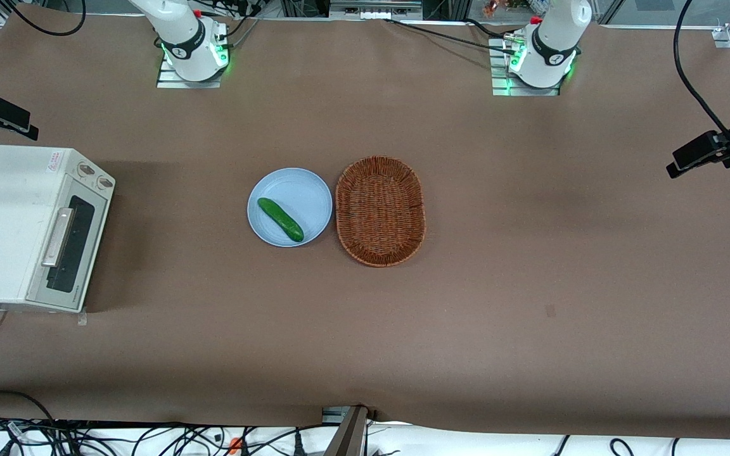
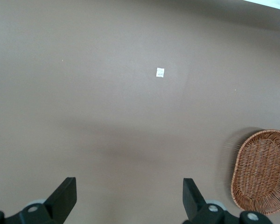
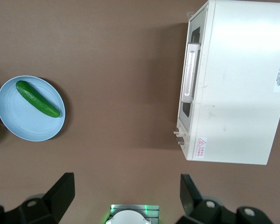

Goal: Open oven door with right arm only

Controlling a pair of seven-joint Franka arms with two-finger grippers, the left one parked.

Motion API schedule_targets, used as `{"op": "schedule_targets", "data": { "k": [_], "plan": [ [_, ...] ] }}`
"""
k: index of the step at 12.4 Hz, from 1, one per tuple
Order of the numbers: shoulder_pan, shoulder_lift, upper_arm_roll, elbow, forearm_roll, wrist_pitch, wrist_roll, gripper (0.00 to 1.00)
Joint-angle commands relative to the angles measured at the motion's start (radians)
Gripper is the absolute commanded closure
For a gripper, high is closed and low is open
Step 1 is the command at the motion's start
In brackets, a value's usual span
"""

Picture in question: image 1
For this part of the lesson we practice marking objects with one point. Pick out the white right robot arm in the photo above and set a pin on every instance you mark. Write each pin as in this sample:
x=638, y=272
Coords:
x=187, y=38

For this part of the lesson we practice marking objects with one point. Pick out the red oven sticker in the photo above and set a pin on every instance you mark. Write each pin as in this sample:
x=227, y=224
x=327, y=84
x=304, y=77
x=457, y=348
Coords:
x=54, y=161

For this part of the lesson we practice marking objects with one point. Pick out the white toaster oven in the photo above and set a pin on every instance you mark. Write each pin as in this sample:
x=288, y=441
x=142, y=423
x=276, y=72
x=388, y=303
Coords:
x=4, y=215

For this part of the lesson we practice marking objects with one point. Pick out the round oven knob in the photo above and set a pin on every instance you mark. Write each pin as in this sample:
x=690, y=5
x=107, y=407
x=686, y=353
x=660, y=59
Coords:
x=86, y=170
x=105, y=183

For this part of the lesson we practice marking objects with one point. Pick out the clear tape piece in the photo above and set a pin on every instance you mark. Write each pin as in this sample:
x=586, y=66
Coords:
x=82, y=318

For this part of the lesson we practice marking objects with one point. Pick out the green cucumber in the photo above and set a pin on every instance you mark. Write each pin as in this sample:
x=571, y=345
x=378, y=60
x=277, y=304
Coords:
x=281, y=219

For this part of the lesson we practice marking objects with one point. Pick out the light blue plate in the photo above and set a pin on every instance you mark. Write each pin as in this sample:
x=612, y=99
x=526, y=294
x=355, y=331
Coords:
x=305, y=196

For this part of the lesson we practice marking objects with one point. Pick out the brown wicker basket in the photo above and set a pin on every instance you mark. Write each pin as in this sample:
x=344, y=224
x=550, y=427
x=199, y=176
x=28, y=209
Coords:
x=380, y=212

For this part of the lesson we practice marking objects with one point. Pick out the grey power strip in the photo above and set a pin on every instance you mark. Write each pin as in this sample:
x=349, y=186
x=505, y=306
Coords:
x=374, y=9

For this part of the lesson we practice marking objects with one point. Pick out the aluminium profile bar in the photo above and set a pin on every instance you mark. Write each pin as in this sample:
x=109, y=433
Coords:
x=347, y=434

